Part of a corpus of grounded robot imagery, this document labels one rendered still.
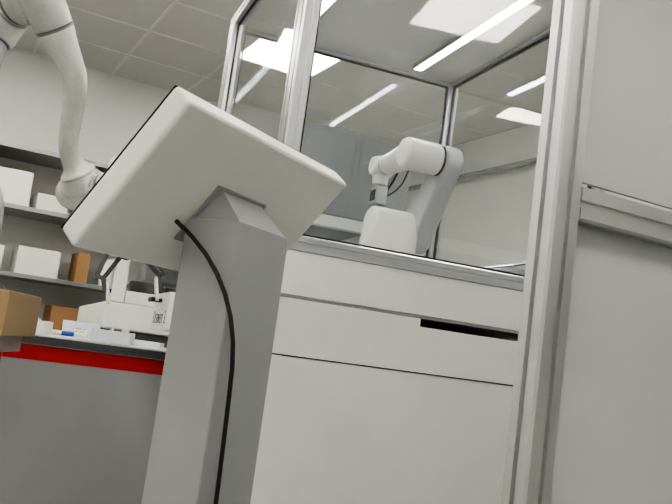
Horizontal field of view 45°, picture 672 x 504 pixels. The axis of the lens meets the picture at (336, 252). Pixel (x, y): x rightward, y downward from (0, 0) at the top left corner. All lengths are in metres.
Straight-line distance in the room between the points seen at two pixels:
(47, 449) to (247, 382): 1.18
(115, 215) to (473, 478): 1.22
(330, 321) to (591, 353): 1.08
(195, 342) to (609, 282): 0.72
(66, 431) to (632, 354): 1.84
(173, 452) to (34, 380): 1.14
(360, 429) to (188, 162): 0.92
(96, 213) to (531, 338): 0.74
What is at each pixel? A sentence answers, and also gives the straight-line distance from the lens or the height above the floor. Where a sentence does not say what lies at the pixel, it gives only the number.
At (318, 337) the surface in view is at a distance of 1.96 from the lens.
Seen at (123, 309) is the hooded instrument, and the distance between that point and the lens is 3.22.
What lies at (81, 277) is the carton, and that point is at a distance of 6.17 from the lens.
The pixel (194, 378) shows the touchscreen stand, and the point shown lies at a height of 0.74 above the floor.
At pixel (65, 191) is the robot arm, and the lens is 2.47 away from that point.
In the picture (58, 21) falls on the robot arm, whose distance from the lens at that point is 2.26.
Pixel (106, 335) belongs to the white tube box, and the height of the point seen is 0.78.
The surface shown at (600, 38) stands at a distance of 1.05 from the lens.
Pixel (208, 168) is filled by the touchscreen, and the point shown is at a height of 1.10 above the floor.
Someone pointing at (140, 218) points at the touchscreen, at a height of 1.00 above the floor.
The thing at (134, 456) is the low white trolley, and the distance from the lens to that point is 2.56.
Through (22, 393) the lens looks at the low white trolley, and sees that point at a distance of 2.52.
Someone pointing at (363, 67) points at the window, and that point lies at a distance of 2.12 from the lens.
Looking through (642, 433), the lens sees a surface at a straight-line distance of 1.05.
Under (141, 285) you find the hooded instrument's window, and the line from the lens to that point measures 3.25.
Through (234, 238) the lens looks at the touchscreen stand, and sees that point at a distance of 1.39.
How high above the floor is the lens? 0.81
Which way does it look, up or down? 7 degrees up
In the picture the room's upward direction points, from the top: 8 degrees clockwise
